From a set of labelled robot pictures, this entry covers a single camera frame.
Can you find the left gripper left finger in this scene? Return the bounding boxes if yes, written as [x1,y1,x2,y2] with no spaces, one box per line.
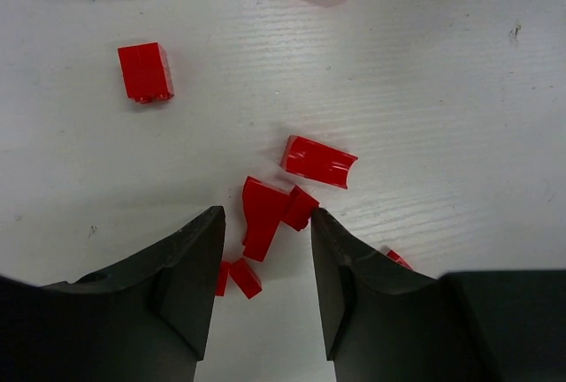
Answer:
[1,206,226,381]

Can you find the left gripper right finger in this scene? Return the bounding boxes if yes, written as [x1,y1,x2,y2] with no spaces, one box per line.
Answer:
[310,209,565,381]

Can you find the red lego slope piece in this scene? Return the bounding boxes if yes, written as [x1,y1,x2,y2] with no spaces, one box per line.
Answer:
[241,176,289,262]

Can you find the red curved lego piece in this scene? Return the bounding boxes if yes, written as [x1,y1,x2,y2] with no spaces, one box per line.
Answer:
[280,135,358,189]

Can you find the red lego piece lower right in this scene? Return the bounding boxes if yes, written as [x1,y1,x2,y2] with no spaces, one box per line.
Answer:
[385,249,413,271]

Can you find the red lego plate left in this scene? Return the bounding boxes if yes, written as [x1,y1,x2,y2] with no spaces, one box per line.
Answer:
[215,261,231,296]

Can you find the red small lego piece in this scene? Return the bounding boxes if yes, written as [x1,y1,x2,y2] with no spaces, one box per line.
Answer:
[229,258,263,299]

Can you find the small red lego brick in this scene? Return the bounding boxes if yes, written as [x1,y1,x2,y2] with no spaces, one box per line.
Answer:
[118,42,174,103]

